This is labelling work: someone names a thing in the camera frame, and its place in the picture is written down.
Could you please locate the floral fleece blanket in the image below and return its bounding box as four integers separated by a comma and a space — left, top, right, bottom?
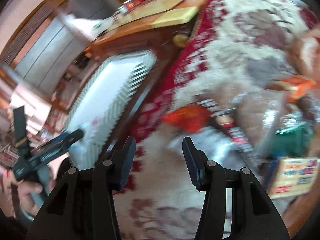
113, 0, 319, 239

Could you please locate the person's left hand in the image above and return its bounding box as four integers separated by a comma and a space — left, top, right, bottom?
17, 181, 43, 217

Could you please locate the dark green snack pack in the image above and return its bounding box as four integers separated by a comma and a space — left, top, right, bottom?
268, 121, 313, 159

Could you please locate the grey refrigerator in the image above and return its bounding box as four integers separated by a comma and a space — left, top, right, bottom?
68, 0, 120, 20

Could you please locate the red snack packet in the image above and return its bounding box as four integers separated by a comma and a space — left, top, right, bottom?
163, 103, 210, 133

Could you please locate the blue white cracker pack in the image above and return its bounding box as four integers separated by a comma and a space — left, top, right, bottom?
266, 157, 319, 199

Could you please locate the clear bag of nuts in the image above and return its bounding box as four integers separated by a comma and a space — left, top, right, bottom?
234, 89, 287, 158

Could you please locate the white plastic bag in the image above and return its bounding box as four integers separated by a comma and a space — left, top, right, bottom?
66, 14, 114, 42

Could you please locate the orange cracker pack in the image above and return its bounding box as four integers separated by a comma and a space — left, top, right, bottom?
266, 75, 316, 102

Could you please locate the wooden glass-top cabinet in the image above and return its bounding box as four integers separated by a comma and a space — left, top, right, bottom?
84, 0, 207, 59

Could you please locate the green striped white box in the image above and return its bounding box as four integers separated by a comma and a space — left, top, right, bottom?
63, 50, 157, 170

